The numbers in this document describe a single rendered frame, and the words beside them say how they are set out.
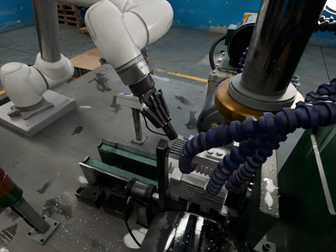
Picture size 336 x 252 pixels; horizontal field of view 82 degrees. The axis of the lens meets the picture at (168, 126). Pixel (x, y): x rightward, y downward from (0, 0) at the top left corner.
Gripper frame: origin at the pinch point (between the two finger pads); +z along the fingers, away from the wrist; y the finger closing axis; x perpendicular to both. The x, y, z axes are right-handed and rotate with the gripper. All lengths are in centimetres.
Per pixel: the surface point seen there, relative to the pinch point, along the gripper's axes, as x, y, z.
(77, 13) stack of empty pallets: 442, 456, -171
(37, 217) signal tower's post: 39, -35, 1
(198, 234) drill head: -18.5, -31.1, 3.5
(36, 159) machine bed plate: 72, -13, -7
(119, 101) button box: 30.0, 16.2, -10.9
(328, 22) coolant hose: -45.2, 6.0, -14.6
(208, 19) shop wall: 125, 560, 19
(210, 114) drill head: -9.4, 14.8, 5.8
